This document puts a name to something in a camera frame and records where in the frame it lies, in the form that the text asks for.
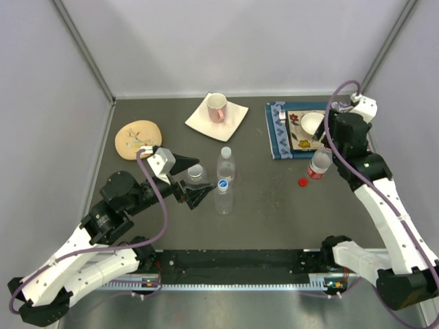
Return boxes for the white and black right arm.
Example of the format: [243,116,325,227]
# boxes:
[315,110,438,310]

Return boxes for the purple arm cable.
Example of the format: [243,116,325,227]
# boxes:
[324,80,439,329]
[8,147,169,313]

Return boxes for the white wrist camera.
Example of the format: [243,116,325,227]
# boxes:
[147,147,176,183]
[349,93,377,123]

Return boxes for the short clear capped bottle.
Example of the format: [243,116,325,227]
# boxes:
[187,164,208,184]

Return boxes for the clear bottle with red label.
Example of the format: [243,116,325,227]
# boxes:
[306,147,333,181]

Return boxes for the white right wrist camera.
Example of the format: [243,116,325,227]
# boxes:
[349,93,377,123]

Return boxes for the clear bottle with blue cap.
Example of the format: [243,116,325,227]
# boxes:
[214,179,234,215]

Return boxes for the pink ceramic mug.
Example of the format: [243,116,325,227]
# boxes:
[206,93,228,123]

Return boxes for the left metal frame post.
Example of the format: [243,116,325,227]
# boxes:
[51,0,116,103]

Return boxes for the clear bottle with white cap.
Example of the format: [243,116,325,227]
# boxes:
[217,147,236,185]

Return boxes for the grey slotted cable duct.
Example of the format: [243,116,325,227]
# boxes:
[99,273,348,292]

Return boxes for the blue patterned placemat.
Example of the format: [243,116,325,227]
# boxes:
[265,101,326,160]

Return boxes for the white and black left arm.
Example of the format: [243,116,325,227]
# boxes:
[8,147,216,328]

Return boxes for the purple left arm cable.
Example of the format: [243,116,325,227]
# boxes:
[8,147,169,313]

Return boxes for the white ceramic bowl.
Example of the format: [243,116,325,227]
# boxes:
[300,112,324,135]

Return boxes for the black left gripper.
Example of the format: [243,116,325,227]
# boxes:
[128,153,217,215]

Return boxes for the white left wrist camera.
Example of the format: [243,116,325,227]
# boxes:
[147,147,176,183]

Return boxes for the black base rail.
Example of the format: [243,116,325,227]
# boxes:
[156,249,343,284]

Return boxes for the metal frame post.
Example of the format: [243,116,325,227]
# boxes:
[51,0,116,103]
[361,0,418,93]

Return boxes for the silver fork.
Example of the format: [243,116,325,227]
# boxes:
[278,110,287,122]

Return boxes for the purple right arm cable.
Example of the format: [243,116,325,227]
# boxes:
[324,80,439,329]

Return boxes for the white square plate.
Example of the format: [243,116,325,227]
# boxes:
[185,93,249,142]

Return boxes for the beige oval painted plate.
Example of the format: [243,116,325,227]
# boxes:
[115,120,163,160]

